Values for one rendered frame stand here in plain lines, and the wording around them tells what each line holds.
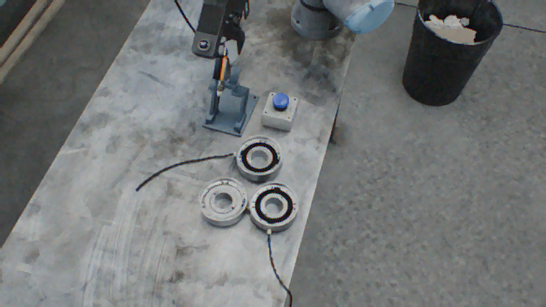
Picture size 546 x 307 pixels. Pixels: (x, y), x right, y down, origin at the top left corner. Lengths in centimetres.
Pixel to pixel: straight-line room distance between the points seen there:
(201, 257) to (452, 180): 135
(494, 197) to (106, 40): 191
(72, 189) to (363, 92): 150
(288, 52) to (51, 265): 77
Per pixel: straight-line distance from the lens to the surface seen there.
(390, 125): 227
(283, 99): 118
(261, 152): 116
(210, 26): 96
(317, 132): 122
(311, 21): 139
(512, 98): 255
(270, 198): 109
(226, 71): 108
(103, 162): 123
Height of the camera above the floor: 180
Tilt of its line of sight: 57 degrees down
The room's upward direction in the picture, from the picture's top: straight up
